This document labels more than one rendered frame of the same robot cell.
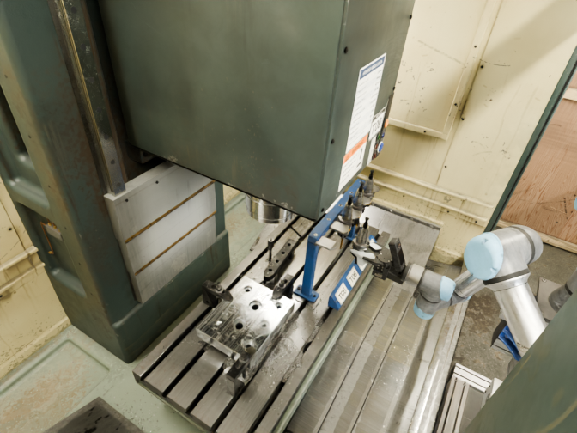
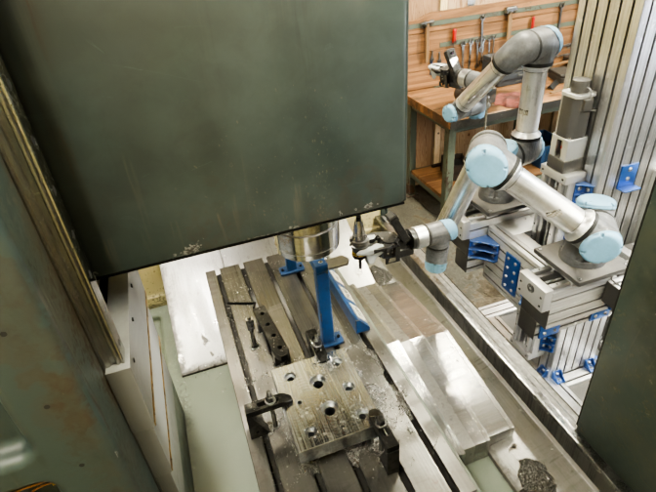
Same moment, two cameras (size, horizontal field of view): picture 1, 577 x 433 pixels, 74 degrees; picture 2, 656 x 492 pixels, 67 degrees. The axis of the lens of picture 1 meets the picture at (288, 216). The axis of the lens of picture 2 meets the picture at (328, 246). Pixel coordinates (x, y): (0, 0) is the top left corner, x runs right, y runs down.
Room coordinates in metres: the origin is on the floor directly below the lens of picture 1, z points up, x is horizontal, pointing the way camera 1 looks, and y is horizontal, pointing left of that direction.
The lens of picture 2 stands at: (0.18, 0.73, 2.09)
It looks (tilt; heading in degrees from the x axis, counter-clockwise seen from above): 34 degrees down; 315
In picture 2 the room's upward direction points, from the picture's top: 5 degrees counter-clockwise
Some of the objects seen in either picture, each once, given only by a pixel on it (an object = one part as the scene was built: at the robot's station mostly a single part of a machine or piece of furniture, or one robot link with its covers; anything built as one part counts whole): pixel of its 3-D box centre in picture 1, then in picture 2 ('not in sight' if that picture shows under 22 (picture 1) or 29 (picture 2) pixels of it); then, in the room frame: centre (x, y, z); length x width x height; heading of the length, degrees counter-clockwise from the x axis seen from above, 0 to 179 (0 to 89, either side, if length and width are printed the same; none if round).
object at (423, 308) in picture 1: (430, 301); (436, 253); (0.92, -0.53, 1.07); 0.11 x 0.08 x 0.11; 116
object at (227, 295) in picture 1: (218, 295); (269, 410); (0.95, 0.24, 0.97); 0.13 x 0.03 x 0.15; 62
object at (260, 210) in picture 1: (272, 192); (305, 223); (0.93, 0.05, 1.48); 0.16 x 0.16 x 0.12
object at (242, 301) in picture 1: (247, 318); (324, 400); (0.86, 0.12, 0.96); 0.29 x 0.23 x 0.05; 152
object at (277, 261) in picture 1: (280, 262); (271, 336); (1.19, 0.02, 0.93); 0.26 x 0.05 x 0.06; 157
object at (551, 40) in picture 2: not in sight; (530, 101); (0.94, -1.22, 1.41); 0.15 x 0.12 x 0.55; 76
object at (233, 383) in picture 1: (242, 366); (382, 433); (0.67, 0.11, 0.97); 0.13 x 0.03 x 0.15; 152
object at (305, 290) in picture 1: (309, 269); (324, 307); (1.05, -0.10, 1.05); 0.10 x 0.05 x 0.30; 62
